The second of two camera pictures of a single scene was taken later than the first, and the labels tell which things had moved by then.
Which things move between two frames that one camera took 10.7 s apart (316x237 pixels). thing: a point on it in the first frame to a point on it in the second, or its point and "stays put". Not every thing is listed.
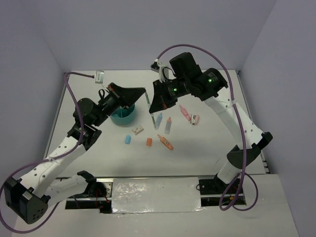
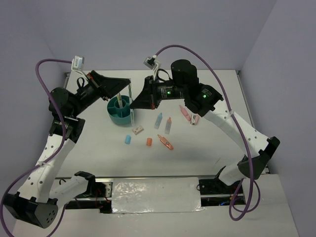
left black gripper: [124, 98] to [109, 87]
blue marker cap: [128, 139] stays put
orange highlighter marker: [168, 126] stays put
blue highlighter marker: [159, 120] stays put
